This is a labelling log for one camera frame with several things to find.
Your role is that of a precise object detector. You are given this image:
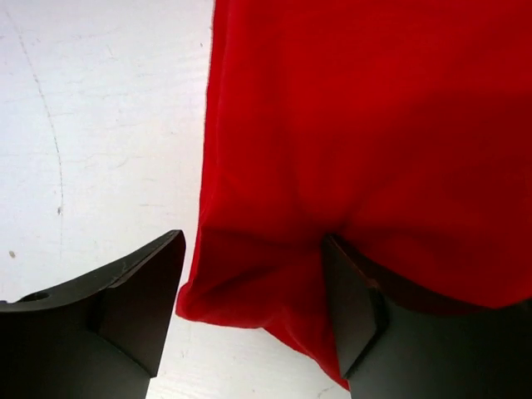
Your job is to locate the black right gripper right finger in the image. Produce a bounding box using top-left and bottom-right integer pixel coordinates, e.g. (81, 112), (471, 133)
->
(322, 236), (531, 398)

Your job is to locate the red t shirt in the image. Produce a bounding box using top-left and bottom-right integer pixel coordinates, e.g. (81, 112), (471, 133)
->
(176, 1), (531, 382)

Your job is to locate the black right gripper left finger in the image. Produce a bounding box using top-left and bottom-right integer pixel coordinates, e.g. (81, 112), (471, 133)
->
(1, 230), (185, 398)

